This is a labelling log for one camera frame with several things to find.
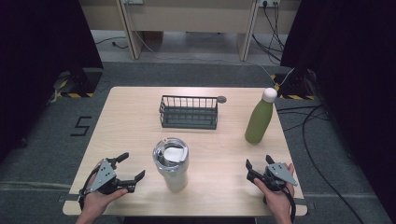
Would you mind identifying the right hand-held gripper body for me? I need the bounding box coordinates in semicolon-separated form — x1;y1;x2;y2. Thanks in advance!
254;161;299;192

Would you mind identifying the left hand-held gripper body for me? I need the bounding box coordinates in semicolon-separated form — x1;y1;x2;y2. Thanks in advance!
85;158;138;196

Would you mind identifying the white tumbler with clear lid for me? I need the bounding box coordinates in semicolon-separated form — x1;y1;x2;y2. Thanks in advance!
151;137;190;193

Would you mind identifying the green bottle with white cap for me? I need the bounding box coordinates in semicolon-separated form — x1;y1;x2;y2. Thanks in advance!
244;87;278;145

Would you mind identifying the dark wire basket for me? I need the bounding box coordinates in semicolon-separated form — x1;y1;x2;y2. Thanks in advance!
159;94;219;131

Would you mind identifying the person's left hand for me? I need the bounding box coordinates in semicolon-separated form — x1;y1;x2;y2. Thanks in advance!
81;159;129;218

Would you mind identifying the person's right hand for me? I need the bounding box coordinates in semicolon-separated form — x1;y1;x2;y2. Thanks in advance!
253;163;295;218

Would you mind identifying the black stand base striped tape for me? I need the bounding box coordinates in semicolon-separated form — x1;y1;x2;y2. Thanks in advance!
55;67;104;99
270;66;318;101

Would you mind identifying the dark curtain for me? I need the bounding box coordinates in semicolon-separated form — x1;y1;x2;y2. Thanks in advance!
279;0;396;224
0;0;105;162

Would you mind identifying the beige wooden desk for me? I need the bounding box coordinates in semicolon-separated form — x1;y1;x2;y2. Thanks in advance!
78;0;302;62

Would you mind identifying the left hand-held gripper cable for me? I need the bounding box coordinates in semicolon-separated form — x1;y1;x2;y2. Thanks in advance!
78;165;102;211

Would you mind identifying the hand-held gripper cable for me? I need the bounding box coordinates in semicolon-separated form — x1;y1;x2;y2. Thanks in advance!
279;181;297;223
78;165;102;211

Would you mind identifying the right hand-held gripper cable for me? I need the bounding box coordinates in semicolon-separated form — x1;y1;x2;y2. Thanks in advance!
279;181;297;223

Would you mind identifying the long black floor cable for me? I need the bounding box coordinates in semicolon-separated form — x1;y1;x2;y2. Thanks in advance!
276;105;366;224

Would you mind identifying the short black floor cable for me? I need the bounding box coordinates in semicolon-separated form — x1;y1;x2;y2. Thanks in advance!
94;36;129;50

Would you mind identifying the bundle of black wall cables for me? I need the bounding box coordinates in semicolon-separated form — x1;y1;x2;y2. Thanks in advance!
251;0;286;64

